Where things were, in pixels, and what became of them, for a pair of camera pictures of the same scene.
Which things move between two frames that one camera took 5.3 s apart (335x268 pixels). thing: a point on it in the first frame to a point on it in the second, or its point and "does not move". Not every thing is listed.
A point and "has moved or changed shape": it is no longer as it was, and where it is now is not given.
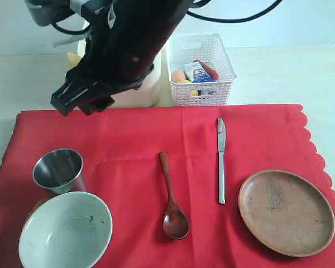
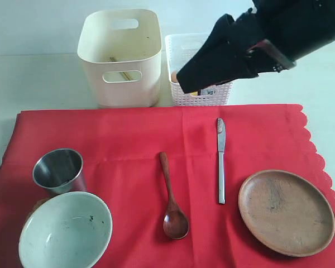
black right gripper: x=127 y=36 to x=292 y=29
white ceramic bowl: x=71 y=229 does not move
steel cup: x=60 y=171 does not move
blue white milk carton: x=195 y=72 has moved or changed shape
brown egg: x=178 y=76 does not move
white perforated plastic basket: x=185 y=48 does not move
